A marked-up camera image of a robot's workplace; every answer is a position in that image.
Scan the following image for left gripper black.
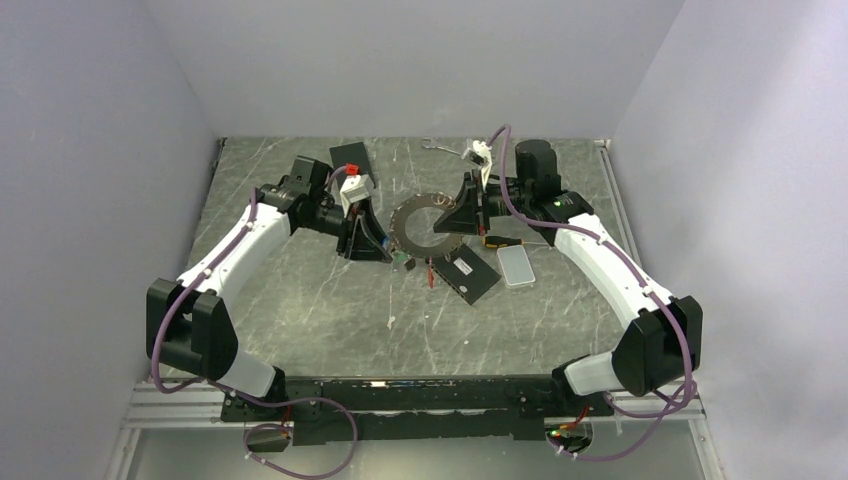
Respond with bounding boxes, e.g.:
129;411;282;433
302;196;395;264

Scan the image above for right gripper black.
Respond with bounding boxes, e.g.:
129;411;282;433
434;169;533;236

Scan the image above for large metal keyring disc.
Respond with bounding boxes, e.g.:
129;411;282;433
389;192;463;259

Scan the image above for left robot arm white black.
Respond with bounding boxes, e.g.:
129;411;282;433
145;156;392;420

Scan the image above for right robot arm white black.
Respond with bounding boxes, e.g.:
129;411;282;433
434;140;703;415

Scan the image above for yellow black screwdriver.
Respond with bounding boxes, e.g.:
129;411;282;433
482;235;551;249

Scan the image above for silver wrench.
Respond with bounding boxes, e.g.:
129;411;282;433
421;137;464;157

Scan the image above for white small router box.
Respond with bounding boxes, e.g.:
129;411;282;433
496;245;536;288

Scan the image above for plain black box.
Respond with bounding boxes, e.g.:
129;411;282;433
329;142;378;187

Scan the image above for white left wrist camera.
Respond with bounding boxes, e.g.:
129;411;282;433
339;163;374;214

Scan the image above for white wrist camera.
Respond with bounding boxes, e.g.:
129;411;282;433
339;163;374;214
461;138;493;186

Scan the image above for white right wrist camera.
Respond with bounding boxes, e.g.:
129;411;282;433
461;138;493;186

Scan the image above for black network switch with label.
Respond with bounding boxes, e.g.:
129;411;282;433
432;245;501;305

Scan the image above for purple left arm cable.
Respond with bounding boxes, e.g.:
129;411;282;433
150;165;359;478

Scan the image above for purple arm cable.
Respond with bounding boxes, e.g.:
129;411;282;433
150;165;359;478
486;124;698;463

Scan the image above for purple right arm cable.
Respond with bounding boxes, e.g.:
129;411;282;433
486;124;698;463

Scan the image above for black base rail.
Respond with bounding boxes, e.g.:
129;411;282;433
221;374;613;446

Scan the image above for aluminium frame profile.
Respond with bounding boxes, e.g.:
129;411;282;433
123;374;664;428

